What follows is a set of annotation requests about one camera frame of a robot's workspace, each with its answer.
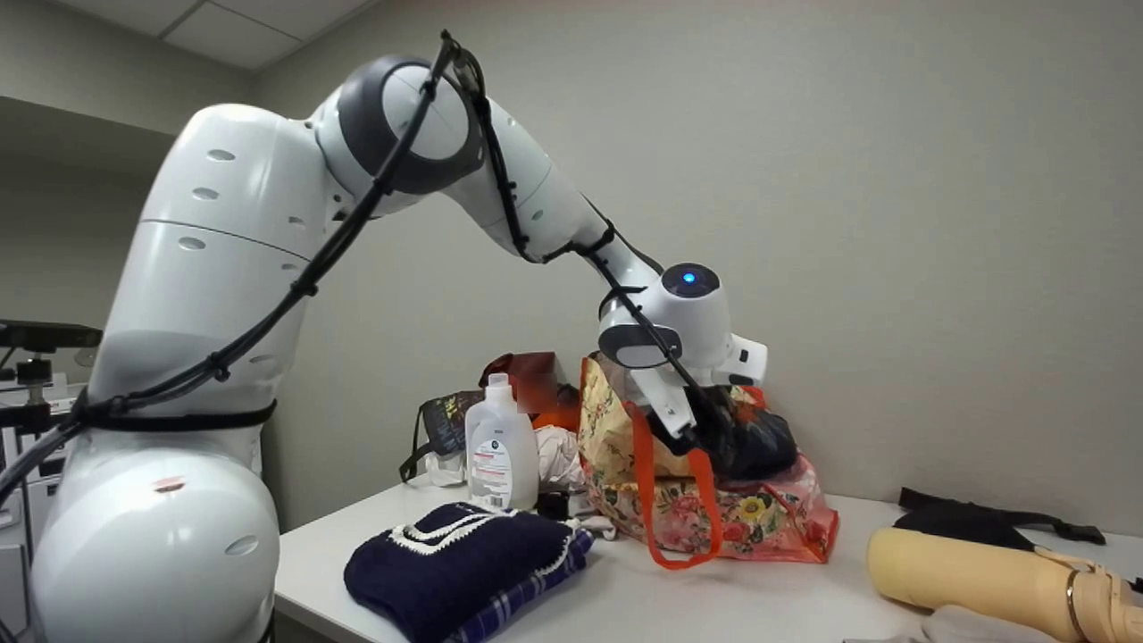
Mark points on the black tote bag colourful text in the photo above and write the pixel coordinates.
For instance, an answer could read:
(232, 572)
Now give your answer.
(445, 423)

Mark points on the navy sweater with white trim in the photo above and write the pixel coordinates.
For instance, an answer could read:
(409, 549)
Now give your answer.
(475, 572)

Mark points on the dark navy garment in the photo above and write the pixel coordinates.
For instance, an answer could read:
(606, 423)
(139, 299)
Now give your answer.
(761, 444)

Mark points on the red paper bag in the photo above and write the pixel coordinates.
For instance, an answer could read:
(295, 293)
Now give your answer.
(530, 381)

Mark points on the black cloth strip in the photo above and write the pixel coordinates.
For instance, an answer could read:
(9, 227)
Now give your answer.
(964, 520)

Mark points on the blue plaid shirt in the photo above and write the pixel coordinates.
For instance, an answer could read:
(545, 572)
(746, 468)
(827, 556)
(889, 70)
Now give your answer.
(530, 593)

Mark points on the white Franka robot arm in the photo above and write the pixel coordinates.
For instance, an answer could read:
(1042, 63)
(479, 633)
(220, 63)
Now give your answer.
(215, 299)

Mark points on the black camera stand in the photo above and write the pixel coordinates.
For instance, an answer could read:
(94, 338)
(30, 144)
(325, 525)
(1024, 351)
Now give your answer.
(40, 338)

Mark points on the white crumpled cloth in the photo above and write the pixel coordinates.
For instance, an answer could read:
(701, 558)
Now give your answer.
(557, 457)

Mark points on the white detergent jug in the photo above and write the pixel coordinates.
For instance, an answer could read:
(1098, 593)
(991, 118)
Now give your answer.
(502, 451)

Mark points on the beige rolled cylinder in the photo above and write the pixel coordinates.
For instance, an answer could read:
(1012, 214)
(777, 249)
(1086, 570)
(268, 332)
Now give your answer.
(976, 576)

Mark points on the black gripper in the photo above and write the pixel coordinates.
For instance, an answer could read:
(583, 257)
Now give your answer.
(711, 414)

